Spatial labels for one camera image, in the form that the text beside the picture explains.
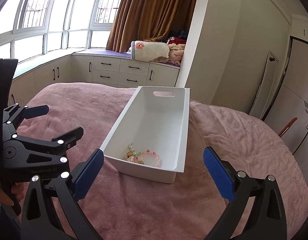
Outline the gold pearl earring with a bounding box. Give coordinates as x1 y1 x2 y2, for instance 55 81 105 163
125 151 144 165

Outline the silver pearl earring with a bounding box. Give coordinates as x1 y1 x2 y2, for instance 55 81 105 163
128 144 134 152

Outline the person's left hand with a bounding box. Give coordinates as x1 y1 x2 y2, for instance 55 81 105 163
0 183 25 206

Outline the pink plush bed blanket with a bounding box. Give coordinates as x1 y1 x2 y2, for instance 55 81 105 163
17 82 308 239

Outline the white plastic storage bin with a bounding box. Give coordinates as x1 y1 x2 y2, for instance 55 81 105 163
100 86 190 184

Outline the white door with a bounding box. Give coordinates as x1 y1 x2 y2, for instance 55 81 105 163
249 50 279 119

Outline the white wardrobe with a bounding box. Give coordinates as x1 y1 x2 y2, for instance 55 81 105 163
263 13 308 181

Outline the white window seat cabinet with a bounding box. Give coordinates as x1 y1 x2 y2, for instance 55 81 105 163
8 49 180 105

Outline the cream flower folded blanket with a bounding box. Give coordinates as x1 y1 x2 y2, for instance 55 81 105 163
131 41 170 62

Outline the brown curtain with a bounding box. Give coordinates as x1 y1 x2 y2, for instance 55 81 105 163
106 0 196 53

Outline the pink folded blanket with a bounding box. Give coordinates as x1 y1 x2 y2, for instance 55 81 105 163
153 43 185 66

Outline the pastel beaded bracelet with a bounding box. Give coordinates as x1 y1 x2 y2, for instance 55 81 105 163
136 149 163 169

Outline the bay window frame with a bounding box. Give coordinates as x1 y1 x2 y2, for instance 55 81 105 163
0 0 121 62

